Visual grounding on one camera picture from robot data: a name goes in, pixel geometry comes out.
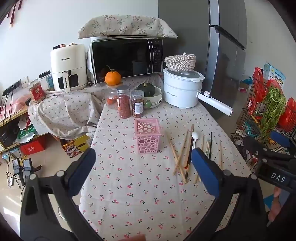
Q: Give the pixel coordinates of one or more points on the black chopstick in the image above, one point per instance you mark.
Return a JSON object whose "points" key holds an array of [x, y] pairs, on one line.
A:
{"points": [[210, 146]]}

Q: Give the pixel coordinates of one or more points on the yellow printed cardboard box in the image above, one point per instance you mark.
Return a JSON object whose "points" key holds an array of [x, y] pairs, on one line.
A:
{"points": [[74, 146]]}

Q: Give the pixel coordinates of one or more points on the person's left hand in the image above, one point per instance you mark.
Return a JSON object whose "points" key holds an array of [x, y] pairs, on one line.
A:
{"points": [[134, 238]]}

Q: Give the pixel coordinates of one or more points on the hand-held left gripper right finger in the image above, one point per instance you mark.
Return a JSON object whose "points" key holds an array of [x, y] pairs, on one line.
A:
{"points": [[205, 171]]}

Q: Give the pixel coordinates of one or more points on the blue and yellow carton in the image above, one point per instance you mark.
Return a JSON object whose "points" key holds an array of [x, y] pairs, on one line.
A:
{"points": [[275, 71]]}

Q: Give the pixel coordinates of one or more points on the black power strip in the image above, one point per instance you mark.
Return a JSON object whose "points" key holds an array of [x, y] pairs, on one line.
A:
{"points": [[10, 89]]}

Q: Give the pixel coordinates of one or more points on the green packet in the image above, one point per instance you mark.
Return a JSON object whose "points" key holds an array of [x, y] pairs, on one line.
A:
{"points": [[26, 133]]}

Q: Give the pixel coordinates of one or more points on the white wall socket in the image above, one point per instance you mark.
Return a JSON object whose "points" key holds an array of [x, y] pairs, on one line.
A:
{"points": [[24, 82]]}

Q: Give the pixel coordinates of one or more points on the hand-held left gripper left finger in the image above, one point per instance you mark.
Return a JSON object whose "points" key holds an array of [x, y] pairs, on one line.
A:
{"points": [[84, 169]]}

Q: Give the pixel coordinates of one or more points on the red label snack jar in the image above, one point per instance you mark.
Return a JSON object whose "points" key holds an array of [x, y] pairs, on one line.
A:
{"points": [[37, 93]]}

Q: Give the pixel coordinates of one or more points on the pink cloth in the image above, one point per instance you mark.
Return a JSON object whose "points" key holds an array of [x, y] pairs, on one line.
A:
{"points": [[13, 105]]}

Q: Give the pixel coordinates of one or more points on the cream air fryer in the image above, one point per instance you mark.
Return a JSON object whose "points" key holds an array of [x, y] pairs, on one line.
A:
{"points": [[69, 62]]}

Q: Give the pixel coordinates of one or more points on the white ceramic bowl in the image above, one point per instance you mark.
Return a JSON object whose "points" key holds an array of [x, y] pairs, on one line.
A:
{"points": [[158, 93]]}

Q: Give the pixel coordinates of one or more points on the orange with stem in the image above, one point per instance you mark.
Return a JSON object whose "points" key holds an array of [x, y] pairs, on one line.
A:
{"points": [[113, 77]]}

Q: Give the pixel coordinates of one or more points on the dark brown chopstick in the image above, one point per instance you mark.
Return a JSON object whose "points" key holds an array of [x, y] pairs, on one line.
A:
{"points": [[187, 169]]}

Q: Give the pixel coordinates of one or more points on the white electric cooking pot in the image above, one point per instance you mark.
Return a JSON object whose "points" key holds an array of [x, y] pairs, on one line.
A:
{"points": [[180, 92]]}

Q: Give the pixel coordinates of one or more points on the cherry print tablecloth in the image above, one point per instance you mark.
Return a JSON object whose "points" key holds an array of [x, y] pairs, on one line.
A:
{"points": [[138, 185]]}

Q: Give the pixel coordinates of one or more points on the person's right hand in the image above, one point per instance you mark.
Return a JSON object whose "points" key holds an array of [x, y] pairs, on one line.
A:
{"points": [[275, 204]]}

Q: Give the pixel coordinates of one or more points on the floral dust cover cloth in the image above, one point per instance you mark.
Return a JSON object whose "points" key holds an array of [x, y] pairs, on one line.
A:
{"points": [[124, 25]]}

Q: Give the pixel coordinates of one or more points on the glass jar with wooden lid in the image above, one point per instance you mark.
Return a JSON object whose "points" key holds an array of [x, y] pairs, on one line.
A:
{"points": [[111, 100]]}

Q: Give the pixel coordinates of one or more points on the bunch of green beans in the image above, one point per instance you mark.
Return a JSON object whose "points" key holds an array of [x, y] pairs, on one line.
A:
{"points": [[272, 109]]}

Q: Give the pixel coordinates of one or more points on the clear container with black lid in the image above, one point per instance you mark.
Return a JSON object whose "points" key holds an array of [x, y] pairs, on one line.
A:
{"points": [[45, 80]]}

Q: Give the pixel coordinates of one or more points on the pink perforated utensil basket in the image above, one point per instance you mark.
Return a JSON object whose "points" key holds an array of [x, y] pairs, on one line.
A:
{"points": [[148, 143]]}

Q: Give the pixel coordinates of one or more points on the red gift box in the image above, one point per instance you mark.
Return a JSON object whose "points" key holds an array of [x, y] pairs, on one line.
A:
{"points": [[32, 147]]}

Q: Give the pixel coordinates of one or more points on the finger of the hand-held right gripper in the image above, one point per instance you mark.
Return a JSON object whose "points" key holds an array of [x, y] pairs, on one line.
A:
{"points": [[254, 148], [278, 139]]}

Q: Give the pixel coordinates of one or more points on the dark green squash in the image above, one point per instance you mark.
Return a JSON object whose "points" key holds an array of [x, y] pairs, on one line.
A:
{"points": [[145, 89]]}

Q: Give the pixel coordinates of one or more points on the grey refrigerator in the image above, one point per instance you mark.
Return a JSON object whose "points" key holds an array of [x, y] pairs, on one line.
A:
{"points": [[185, 27]]}

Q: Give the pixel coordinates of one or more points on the black microwave oven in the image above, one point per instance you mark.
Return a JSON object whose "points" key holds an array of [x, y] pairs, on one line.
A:
{"points": [[120, 60]]}

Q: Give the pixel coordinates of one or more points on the black bag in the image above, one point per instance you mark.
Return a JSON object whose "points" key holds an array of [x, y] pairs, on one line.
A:
{"points": [[8, 135]]}

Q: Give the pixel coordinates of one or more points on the red wall hanging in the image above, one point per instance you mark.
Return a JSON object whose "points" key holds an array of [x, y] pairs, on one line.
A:
{"points": [[13, 11]]}

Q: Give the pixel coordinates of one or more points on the red plastic bag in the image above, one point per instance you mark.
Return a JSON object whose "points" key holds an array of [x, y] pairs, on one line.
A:
{"points": [[289, 113], [256, 90]]}

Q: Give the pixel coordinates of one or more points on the jar of red goji berries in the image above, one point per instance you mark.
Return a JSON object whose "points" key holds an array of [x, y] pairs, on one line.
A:
{"points": [[123, 104]]}

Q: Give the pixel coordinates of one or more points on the pair of chopsticks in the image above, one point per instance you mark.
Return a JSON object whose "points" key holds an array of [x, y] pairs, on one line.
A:
{"points": [[207, 147]]}

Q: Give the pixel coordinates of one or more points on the white ceramic plate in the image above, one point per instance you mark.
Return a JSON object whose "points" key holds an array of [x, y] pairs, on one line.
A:
{"points": [[153, 104]]}

